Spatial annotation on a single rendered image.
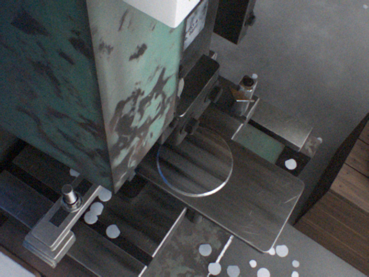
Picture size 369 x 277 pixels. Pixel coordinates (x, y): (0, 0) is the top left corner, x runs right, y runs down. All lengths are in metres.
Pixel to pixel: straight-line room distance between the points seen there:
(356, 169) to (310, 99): 0.57
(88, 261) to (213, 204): 0.22
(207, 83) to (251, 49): 1.34
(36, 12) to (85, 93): 0.06
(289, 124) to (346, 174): 0.38
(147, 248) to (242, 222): 0.17
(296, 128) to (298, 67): 0.95
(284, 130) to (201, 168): 0.29
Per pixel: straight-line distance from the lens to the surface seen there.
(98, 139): 0.33
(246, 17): 0.57
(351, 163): 1.33
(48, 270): 0.86
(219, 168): 0.73
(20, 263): 0.91
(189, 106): 0.56
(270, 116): 0.97
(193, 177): 0.72
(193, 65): 0.59
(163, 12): 0.20
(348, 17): 2.18
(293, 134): 0.96
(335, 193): 1.29
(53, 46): 0.27
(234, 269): 0.83
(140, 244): 0.77
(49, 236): 0.73
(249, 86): 0.81
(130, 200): 0.77
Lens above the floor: 1.45
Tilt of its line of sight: 62 degrees down
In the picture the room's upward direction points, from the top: 11 degrees clockwise
